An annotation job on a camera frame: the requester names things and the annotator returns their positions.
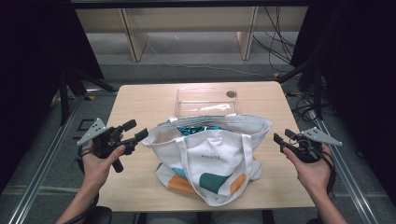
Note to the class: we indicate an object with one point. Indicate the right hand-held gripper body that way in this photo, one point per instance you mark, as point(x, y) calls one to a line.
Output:
point(311, 144)

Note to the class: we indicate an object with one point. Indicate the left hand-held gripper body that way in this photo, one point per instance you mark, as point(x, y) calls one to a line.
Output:
point(101, 140)

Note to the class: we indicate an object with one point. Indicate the blue chips bag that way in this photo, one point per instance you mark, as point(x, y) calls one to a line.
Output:
point(194, 130)

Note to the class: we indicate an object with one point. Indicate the white tote bag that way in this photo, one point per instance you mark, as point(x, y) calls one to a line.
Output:
point(214, 161)

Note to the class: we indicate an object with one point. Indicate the clear plastic tray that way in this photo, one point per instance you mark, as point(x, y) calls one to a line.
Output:
point(205, 101)

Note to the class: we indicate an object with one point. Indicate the person's left hand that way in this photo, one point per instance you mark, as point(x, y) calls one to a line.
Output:
point(98, 171)

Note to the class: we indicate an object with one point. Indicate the person's right hand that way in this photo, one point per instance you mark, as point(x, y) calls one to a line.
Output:
point(311, 177)

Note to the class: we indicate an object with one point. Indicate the black metal stand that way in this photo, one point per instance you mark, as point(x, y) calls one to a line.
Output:
point(317, 93)
point(63, 99)

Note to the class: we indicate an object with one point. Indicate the black chair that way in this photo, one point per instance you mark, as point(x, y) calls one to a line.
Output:
point(99, 216)

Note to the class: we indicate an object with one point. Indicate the black curtain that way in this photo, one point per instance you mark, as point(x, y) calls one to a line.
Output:
point(31, 77)
point(361, 77)

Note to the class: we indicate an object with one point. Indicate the beige wooden bench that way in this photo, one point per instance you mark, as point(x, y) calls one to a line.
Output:
point(193, 18)

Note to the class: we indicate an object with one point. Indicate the aluminium floor rail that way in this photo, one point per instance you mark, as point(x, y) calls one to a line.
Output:
point(40, 174)
point(351, 186)

